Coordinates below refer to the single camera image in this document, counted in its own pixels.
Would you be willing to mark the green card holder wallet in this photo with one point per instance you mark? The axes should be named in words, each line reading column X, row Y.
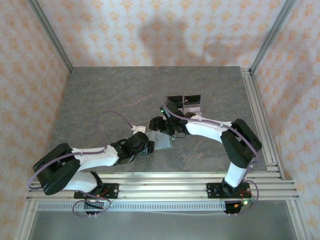
column 162, row 140

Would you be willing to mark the clear acrylic card stand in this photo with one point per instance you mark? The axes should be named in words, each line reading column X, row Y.
column 183, row 100

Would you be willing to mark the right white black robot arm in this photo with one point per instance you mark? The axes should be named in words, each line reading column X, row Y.
column 207, row 128

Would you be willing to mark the white card pink print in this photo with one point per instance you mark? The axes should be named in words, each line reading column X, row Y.
column 192, row 109

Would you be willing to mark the dark green card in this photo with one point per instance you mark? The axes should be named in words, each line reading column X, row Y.
column 175, row 99

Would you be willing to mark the black card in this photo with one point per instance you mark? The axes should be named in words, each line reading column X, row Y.
column 193, row 99

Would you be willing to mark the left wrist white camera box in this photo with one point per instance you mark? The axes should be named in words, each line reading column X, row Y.
column 139, row 128

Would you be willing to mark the long aluminium base rail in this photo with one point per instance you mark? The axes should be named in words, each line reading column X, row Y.
column 162, row 187

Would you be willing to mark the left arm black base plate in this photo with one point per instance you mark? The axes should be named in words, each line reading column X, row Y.
column 112, row 191

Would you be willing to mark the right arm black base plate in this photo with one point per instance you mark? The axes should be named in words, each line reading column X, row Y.
column 212, row 191

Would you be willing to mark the aluminium side rail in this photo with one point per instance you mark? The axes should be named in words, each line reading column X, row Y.
column 250, row 82

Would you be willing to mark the aluminium frame leg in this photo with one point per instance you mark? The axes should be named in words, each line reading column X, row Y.
column 25, row 220
column 296, row 220

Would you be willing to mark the slanted aluminium frame post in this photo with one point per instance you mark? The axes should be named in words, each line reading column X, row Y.
column 51, row 35
column 272, row 35

